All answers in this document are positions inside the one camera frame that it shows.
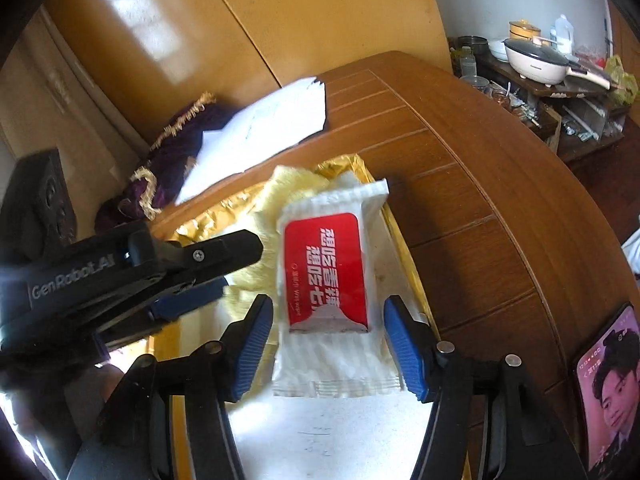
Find white packet with red label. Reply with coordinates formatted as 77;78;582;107
271;180;400;398

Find purple velvet gold-fringed cloth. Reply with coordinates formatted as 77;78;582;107
94;92;236;234

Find small yellow cloth in box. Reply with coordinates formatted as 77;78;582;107
222;166;330;321

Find gold lined storage box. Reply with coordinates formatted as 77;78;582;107
152;154;439;479

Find white paper sheets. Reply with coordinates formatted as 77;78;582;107
175;77;326;205

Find smartphone showing video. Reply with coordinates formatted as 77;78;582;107
574;302;639;479

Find yellow wooden cabinet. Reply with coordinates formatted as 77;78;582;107
44;0;450;141

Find cluttered wooden side shelf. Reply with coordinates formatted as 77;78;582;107
448;36;629;164

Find white electric cooking pot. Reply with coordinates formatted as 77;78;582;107
503;38;614;90

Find yellow lidded pot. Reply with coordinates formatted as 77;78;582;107
509;20;541;40

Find clear plastic bottle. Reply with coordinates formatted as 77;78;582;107
554;14;575;55

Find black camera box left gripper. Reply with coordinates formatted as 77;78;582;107
1;148;77;264

